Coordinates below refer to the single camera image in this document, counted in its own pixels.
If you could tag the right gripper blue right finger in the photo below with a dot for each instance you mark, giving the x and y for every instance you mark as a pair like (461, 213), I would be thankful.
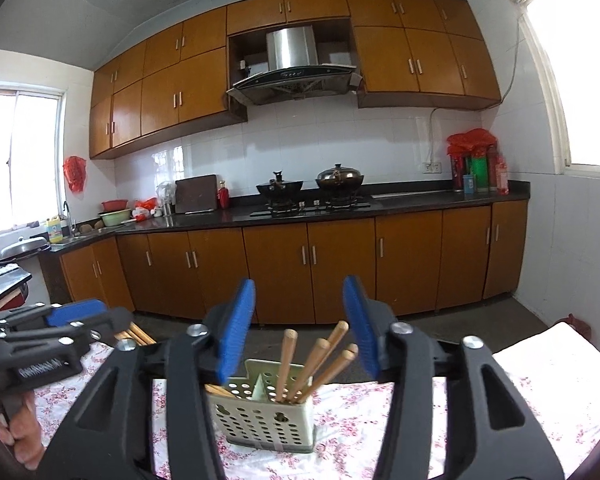
(370, 321)

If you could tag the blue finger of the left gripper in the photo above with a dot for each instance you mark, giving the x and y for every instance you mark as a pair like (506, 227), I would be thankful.
(77, 311)

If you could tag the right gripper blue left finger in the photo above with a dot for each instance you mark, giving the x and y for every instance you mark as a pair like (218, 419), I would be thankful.
(228, 325)

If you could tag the dark wooden chopstick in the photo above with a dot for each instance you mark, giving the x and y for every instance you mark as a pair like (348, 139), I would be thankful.
(334, 338)

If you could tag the light bamboo chopstick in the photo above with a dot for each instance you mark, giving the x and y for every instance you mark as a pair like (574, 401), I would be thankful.
(219, 391)
(127, 336)
(341, 363)
(140, 336)
(288, 345)
(316, 356)
(351, 347)

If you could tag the brown lower kitchen cabinets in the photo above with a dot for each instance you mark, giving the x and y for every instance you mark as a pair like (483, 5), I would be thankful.
(423, 259)

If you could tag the brown kitchen cabinets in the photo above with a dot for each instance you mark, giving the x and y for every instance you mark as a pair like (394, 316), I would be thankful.
(423, 259)
(205, 72)

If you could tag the brown upper kitchen cabinets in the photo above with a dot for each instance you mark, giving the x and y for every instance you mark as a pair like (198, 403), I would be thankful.
(205, 72)

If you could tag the left human hand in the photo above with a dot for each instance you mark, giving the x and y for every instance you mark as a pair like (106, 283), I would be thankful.
(24, 434)

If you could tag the steel pan lid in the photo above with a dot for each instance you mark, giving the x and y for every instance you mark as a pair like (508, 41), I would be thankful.
(24, 248)

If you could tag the yellow detergent bottle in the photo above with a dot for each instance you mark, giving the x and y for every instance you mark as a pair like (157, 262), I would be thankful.
(54, 230)

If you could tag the green perforated utensil holder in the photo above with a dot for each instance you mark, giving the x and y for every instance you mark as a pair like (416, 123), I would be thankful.
(250, 416)

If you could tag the green basin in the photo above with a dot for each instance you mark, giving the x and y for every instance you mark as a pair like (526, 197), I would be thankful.
(115, 218)

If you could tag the red basin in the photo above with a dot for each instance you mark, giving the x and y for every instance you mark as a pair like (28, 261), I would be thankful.
(114, 205)

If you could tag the red bottle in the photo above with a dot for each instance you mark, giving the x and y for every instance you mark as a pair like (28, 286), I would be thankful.
(223, 195)

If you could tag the dark cutting board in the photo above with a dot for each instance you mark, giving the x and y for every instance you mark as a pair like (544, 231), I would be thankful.
(196, 194)

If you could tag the black wok left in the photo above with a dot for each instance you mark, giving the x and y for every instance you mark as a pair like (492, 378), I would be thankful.
(281, 193)

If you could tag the black lidded pot right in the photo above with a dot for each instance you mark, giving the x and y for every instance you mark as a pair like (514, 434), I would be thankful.
(339, 182)

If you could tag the red bagged bottles group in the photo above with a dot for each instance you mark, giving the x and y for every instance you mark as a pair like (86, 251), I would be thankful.
(477, 163)

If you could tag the floral white tablecloth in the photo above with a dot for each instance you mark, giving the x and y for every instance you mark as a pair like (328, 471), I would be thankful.
(557, 372)

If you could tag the steel range hood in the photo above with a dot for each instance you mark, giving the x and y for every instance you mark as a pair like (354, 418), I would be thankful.
(293, 62)

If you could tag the red bag on wall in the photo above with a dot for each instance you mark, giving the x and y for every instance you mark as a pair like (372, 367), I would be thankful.
(75, 173)

